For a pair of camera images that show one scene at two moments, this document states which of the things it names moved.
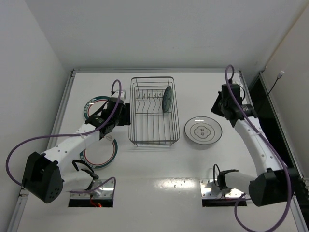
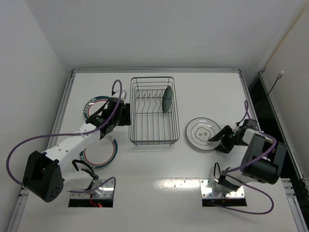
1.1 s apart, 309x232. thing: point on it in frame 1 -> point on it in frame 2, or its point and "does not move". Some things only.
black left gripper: [126, 114] does not move
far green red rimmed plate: [93, 104] does not move
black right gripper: [216, 108] -> [225, 138]
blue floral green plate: [167, 97] does not move
